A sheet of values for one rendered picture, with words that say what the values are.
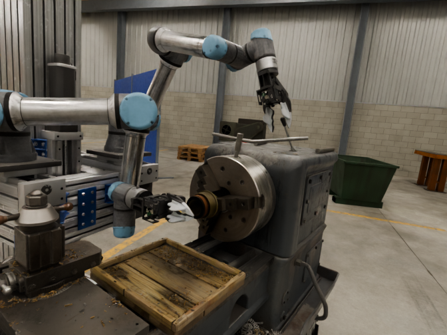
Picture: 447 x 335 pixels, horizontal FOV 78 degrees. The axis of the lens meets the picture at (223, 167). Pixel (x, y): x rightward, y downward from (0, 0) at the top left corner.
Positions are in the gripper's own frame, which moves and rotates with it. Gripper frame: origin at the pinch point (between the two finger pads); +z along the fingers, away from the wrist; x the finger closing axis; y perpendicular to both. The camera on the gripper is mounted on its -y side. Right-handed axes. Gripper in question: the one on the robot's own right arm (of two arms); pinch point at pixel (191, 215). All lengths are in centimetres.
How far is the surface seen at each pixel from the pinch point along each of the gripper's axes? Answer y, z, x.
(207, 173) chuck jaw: -16.1, -8.1, 9.4
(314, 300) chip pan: -69, 23, -53
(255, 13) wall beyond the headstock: -908, -539, 440
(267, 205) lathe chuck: -24.6, 12.5, 1.1
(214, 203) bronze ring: -10.0, 0.7, 2.0
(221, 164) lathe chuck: -19.4, -4.4, 13.1
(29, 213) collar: 38.7, -9.1, 6.8
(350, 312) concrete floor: -158, 30, -107
